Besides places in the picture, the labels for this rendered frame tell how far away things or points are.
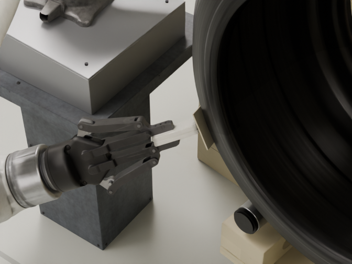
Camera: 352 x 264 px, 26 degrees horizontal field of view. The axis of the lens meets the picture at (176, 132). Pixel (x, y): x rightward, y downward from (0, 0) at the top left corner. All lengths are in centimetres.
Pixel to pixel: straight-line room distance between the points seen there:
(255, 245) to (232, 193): 123
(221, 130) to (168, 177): 141
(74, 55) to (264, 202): 75
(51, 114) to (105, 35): 22
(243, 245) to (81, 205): 104
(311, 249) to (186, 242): 124
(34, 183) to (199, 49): 33
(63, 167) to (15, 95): 69
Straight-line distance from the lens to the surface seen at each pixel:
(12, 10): 115
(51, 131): 205
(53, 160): 115
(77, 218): 226
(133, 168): 115
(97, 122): 114
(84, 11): 180
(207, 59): 101
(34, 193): 117
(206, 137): 112
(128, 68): 177
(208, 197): 241
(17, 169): 117
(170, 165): 250
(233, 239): 123
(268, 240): 121
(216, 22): 96
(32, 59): 176
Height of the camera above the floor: 181
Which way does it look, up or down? 44 degrees down
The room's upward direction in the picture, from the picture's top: straight up
